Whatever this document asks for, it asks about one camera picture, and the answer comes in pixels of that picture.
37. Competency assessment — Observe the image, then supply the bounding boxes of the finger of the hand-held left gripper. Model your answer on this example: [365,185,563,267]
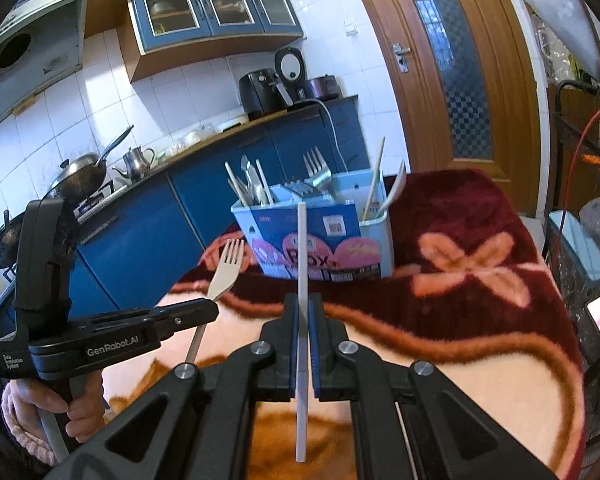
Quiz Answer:
[149,298,220,345]

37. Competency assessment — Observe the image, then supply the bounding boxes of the metal wok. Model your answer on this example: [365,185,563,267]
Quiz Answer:
[44,125,135,200]

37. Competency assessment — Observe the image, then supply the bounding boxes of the red cable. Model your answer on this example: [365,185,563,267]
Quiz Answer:
[566,95,600,222]

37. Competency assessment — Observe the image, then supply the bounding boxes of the red and pink floral blanket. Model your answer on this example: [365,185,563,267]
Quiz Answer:
[102,167,588,480]

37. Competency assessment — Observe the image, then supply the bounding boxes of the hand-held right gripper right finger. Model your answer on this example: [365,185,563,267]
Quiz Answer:
[307,294,556,480]

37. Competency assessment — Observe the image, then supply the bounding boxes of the grey range hood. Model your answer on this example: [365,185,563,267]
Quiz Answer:
[0,0,89,137]

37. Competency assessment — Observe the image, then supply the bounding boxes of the black rice cooker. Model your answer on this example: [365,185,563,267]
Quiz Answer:
[274,47,309,102]

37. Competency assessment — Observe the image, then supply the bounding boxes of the silver door handle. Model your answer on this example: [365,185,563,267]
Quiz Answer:
[392,43,411,74]

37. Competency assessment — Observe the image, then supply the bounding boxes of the large stainless steel fork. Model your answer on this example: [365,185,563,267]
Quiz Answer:
[302,146,337,196]

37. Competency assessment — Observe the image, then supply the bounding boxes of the blue glass-door wall cabinet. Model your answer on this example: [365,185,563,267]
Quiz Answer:
[117,0,307,83]

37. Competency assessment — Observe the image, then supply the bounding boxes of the gas stove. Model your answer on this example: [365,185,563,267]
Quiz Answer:
[74,180,131,217]

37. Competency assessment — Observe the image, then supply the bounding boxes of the person's left hand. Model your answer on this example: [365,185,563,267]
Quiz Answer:
[2,367,107,445]

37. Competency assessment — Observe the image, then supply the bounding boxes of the stainless steel kettle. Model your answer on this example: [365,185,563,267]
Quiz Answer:
[112,146,157,182]

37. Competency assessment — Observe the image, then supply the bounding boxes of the black air fryer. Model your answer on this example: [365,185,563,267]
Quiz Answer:
[238,69,294,117]

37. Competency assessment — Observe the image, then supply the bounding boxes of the light blue plastic bin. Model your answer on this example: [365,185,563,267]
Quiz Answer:
[547,210,600,282]

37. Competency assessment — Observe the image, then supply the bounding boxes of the light blue utensil box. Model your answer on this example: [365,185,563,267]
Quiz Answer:
[230,170,395,283]

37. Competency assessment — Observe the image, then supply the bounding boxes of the wooden door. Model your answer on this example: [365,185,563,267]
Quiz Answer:
[342,0,541,217]

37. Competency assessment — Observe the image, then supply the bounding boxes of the blue kitchen base cabinets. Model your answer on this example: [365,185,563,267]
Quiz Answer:
[0,95,373,323]

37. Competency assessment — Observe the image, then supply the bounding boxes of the metal utensil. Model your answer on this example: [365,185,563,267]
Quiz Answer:
[239,155,267,207]

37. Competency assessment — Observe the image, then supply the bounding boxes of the dark frying pan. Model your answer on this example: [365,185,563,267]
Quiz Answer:
[0,211,22,272]

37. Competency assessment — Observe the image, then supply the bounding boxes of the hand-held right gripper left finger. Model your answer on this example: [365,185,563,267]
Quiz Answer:
[40,294,302,480]

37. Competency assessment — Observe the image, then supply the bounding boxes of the white power cable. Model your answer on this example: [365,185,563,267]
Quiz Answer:
[291,97,349,172]

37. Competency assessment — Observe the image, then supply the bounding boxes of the dark electric pot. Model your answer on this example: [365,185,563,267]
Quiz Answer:
[305,75,341,104]

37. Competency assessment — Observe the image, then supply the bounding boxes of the white spoon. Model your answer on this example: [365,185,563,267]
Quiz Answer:
[377,160,407,219]

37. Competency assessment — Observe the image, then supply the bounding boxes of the small stainless steel fork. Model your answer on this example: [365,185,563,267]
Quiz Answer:
[185,238,246,363]

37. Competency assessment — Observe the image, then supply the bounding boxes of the wooden chopstick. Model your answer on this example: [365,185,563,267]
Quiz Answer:
[362,136,386,222]

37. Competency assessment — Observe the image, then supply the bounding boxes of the wooden storage shelf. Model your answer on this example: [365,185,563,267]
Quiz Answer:
[527,7,600,213]

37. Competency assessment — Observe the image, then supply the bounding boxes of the hanging clear plastic bag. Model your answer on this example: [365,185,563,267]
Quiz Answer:
[499,0,600,77]

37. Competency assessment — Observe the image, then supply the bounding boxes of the black wire rack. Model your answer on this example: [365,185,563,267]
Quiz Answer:
[544,79,600,413]

